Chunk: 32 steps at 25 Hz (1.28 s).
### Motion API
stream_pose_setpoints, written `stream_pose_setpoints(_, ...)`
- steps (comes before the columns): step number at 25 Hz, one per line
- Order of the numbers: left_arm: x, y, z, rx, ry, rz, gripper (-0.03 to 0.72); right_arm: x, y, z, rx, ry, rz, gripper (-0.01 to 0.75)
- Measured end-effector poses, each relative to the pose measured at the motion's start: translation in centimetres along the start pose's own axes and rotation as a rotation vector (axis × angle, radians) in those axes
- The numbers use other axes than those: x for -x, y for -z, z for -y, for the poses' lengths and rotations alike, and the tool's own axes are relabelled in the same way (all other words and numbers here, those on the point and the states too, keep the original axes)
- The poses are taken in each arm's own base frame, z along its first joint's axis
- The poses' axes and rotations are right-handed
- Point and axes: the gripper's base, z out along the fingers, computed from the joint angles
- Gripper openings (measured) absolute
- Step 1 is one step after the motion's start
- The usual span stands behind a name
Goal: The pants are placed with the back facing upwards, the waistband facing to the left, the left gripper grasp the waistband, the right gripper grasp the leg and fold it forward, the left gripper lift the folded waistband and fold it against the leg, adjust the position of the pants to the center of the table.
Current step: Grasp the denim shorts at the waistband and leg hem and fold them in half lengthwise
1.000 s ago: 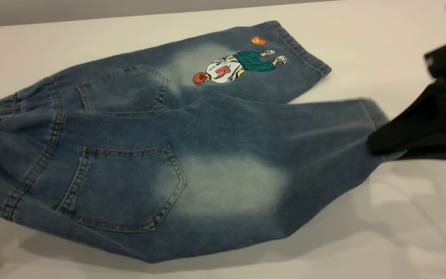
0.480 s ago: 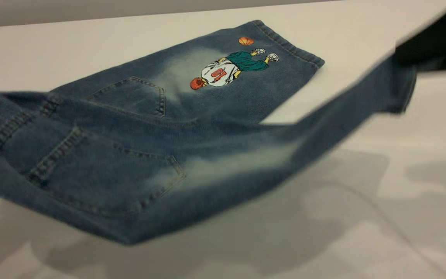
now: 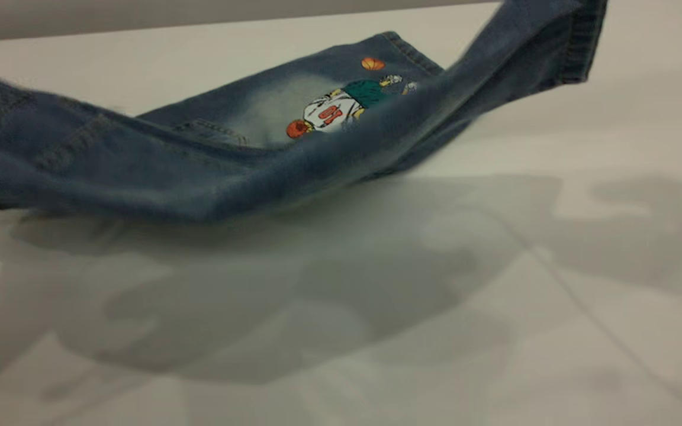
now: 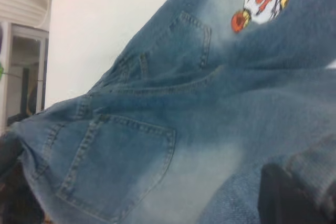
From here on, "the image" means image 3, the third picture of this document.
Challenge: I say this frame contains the blue denim shorts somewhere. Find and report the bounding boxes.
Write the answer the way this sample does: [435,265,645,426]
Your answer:
[0,0,609,224]

